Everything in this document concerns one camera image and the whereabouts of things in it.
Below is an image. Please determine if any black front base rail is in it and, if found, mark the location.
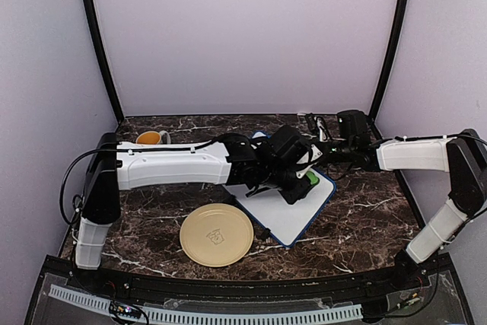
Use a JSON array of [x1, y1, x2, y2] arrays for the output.
[[41, 255, 451, 317]]

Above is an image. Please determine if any blue framed whiteboard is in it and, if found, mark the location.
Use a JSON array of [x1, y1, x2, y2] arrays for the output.
[[224, 132, 336, 247]]

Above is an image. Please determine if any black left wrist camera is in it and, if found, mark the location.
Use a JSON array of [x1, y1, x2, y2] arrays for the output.
[[270, 125, 323, 179]]

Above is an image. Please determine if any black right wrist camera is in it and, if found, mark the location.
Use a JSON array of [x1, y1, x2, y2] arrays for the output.
[[336, 110, 368, 139]]

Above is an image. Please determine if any black frame post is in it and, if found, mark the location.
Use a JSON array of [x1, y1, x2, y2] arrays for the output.
[[368, 0, 408, 123], [82, 0, 125, 124]]

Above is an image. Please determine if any black left frame post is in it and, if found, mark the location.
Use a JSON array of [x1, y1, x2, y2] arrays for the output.
[[82, 0, 125, 124]]

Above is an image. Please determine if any white slotted cable duct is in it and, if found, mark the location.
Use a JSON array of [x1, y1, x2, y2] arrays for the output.
[[48, 285, 363, 324]]

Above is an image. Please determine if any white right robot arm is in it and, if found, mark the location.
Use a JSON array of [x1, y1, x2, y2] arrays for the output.
[[320, 129, 486, 290]]

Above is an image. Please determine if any yellow plate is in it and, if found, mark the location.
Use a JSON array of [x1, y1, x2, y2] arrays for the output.
[[180, 203, 254, 268]]

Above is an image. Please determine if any green whiteboard eraser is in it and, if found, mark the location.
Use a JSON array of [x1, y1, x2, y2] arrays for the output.
[[306, 170, 320, 186]]

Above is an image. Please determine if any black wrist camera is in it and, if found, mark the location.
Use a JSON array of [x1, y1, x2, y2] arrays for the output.
[[336, 110, 368, 139], [270, 125, 323, 179]]

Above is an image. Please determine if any black right frame post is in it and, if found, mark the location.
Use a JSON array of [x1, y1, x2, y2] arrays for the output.
[[368, 0, 408, 123]]

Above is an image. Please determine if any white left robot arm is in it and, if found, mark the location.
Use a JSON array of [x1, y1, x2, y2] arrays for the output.
[[72, 131, 323, 292]]

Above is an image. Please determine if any white patterned mug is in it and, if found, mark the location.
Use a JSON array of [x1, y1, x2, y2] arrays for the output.
[[135, 130, 171, 145]]

